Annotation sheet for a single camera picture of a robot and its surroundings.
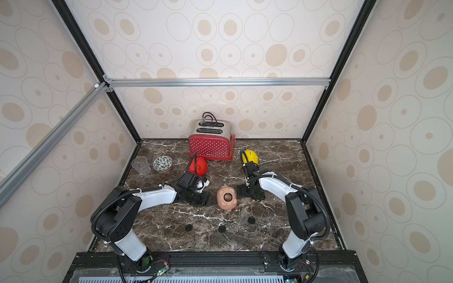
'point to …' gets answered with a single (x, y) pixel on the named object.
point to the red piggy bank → (202, 166)
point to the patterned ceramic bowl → (162, 163)
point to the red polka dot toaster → (212, 139)
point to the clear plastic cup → (141, 165)
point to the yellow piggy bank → (251, 157)
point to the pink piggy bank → (227, 197)
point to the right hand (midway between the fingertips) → (251, 196)
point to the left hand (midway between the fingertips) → (216, 202)
